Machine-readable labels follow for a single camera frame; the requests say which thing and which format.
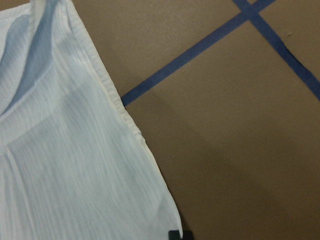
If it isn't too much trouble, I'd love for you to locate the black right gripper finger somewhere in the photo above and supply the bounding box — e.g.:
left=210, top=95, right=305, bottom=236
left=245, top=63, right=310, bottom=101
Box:
left=168, top=230, right=181, bottom=240

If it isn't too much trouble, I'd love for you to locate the light blue button-up shirt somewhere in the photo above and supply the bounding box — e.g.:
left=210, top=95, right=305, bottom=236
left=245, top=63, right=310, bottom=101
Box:
left=0, top=0, right=183, bottom=240

